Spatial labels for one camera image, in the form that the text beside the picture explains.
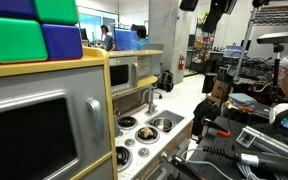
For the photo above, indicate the black toy stove burner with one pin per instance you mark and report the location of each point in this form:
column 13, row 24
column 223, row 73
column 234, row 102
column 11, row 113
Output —
column 127, row 122
column 123, row 156
column 156, row 134

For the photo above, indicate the silver tripod pole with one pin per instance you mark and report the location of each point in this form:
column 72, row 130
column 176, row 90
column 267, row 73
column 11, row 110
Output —
column 247, row 40

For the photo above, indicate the glass office window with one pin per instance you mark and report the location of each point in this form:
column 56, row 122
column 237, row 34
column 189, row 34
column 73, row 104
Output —
column 90, row 23

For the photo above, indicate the grey toy sink basin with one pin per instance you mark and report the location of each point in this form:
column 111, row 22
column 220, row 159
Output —
column 174, row 116

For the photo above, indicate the red fire extinguisher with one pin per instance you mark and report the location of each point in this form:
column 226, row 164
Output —
column 181, row 63

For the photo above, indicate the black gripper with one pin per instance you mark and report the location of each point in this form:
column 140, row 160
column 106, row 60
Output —
column 218, row 8

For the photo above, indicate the grey stereo camera bar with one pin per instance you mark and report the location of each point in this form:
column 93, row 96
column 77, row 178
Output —
column 279, row 37

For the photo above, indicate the black hanging box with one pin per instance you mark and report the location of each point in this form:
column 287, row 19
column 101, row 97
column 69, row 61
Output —
column 189, row 4

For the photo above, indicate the wooden toy kitchen unit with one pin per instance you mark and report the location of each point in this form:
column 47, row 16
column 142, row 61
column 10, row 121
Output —
column 162, row 146

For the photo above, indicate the small steel pot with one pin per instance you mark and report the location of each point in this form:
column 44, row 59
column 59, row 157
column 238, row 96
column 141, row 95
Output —
column 162, row 124

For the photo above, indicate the grey toy stove knob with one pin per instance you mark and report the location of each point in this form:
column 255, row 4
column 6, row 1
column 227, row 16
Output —
column 144, row 152
column 129, row 142

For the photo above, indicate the clear plastic storage bin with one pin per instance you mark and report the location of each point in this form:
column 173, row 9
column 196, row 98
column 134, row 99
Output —
column 232, row 52

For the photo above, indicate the cluttered storage rack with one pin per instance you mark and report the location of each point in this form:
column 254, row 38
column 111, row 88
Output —
column 200, row 50

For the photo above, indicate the printed cardboard box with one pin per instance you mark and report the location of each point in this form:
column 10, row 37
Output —
column 220, row 89

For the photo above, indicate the brown crumpled toy food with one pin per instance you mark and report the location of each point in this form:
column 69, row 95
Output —
column 147, row 132

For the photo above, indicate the person in grey shirt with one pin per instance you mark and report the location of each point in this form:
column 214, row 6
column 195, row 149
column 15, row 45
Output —
column 109, row 41

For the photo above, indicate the aluminium extrusion rail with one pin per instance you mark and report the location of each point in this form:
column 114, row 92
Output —
column 274, row 143

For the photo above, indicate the grey corrugated panel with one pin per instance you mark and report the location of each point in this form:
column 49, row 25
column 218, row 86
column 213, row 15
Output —
column 280, row 15

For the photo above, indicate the operator hand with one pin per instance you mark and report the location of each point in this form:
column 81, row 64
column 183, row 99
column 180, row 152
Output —
column 286, row 71

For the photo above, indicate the green toy block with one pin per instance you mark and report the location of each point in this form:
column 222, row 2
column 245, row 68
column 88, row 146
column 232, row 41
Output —
column 14, row 40
column 55, row 10

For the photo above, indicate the person in blue shirt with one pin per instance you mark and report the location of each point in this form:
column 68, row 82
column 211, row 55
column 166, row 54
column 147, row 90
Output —
column 143, row 42

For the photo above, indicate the black camera stand pole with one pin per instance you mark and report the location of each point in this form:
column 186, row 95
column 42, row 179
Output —
column 276, row 73

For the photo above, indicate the blue folded cloth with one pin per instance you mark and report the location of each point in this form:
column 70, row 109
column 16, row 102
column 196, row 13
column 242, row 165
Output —
column 242, row 98

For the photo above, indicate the blue toy block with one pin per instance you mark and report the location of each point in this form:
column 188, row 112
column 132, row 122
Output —
column 62, row 41
column 7, row 8

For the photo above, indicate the black backpack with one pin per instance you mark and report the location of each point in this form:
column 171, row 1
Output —
column 166, row 81

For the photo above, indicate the toy microwave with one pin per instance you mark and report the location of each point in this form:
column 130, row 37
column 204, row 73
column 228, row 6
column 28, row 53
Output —
column 119, row 75

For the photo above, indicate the grey toy faucet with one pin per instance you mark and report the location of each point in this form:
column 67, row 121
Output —
column 150, row 106

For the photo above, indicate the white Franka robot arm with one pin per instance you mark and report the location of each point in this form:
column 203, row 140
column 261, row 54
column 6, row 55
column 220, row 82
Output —
column 285, row 111

